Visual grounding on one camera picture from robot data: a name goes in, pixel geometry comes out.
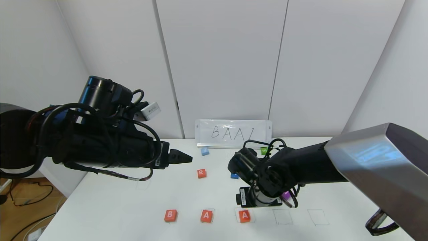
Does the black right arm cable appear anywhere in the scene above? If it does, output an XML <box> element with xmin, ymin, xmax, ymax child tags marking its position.
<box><xmin>242</xmin><ymin>138</ymin><xmax>300</xmax><ymax>209</ymax></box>

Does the braided left gripper cable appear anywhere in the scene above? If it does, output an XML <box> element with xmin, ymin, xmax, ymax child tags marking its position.
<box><xmin>64</xmin><ymin>162</ymin><xmax>154</xmax><ymax>182</ymax></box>

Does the white power strip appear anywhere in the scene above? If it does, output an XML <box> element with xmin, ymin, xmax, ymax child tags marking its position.
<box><xmin>28</xmin><ymin>227</ymin><xmax>46</xmax><ymax>241</ymax></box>

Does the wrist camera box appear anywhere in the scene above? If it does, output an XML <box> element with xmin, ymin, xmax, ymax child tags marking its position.
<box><xmin>140</xmin><ymin>102</ymin><xmax>162</xmax><ymax>122</ymax></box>
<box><xmin>235</xmin><ymin>187</ymin><xmax>251</xmax><ymax>207</ymax></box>

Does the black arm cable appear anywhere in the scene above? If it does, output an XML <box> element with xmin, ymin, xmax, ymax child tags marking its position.
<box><xmin>0</xmin><ymin>89</ymin><xmax>163</xmax><ymax>179</ymax></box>
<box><xmin>242</xmin><ymin>138</ymin><xmax>300</xmax><ymax>209</ymax></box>

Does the white BAAI sign board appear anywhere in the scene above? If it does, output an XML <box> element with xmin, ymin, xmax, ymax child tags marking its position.
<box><xmin>195</xmin><ymin>119</ymin><xmax>272</xmax><ymax>149</ymax></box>

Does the braided right arm cable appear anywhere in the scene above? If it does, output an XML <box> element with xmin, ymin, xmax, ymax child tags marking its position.
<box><xmin>365</xmin><ymin>208</ymin><xmax>400</xmax><ymax>237</ymax></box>

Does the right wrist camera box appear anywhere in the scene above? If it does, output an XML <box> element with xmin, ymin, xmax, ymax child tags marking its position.
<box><xmin>235</xmin><ymin>187</ymin><xmax>251</xmax><ymax>207</ymax></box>

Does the black floor cable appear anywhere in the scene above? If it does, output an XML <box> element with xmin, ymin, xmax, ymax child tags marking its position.
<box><xmin>0</xmin><ymin>177</ymin><xmax>55</xmax><ymax>207</ymax></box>

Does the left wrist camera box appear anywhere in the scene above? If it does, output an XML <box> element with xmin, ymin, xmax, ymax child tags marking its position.
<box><xmin>140</xmin><ymin>102</ymin><xmax>162</xmax><ymax>122</ymax></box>

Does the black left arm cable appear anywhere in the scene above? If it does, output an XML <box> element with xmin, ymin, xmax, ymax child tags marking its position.
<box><xmin>0</xmin><ymin>89</ymin><xmax>163</xmax><ymax>179</ymax></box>

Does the thin floor cable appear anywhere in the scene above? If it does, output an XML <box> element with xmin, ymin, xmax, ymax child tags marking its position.
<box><xmin>10</xmin><ymin>213</ymin><xmax>58</xmax><ymax>241</ymax></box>

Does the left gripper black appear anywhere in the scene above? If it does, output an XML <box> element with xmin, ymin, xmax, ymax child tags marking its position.
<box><xmin>118</xmin><ymin>124</ymin><xmax>193</xmax><ymax>170</ymax></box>

